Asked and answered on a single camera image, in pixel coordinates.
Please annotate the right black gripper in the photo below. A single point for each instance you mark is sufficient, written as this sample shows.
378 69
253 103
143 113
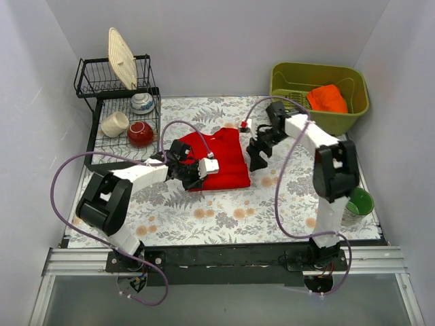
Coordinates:
259 146

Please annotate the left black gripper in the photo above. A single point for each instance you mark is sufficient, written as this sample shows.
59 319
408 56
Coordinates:
189 173

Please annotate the red t shirt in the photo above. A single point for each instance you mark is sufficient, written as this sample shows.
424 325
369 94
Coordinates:
233 172

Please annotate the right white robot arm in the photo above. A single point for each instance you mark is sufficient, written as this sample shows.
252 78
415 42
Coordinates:
335 170

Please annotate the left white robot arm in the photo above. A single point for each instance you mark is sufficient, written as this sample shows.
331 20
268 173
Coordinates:
104 203

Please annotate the red bowl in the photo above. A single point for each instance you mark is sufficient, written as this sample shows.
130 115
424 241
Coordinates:
140 134

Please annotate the blue white ceramic bowl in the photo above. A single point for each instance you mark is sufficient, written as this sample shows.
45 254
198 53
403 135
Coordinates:
142 103

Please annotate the cream ceramic cup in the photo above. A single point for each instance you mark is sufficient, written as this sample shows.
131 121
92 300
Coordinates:
115 124

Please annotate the orange t shirt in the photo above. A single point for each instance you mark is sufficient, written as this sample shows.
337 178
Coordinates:
328 99

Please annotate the green plastic bin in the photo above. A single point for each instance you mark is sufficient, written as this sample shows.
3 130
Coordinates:
294 80

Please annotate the green inside mug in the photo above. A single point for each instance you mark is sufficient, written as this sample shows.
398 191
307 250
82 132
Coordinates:
358 207

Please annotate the cream woven plate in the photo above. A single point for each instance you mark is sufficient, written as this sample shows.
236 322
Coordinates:
121 60

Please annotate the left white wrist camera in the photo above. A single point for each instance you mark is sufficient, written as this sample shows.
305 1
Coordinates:
207 166

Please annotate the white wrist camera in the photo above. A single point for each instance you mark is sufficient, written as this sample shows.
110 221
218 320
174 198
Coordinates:
207 166
248 126

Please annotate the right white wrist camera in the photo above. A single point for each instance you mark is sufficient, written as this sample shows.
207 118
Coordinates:
248 126

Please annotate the black wire dish rack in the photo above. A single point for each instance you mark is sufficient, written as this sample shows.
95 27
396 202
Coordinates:
104 93

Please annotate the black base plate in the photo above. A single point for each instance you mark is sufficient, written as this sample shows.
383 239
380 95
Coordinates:
225 264

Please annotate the aluminium rail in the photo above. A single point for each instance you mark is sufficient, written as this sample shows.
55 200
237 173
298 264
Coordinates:
80 262

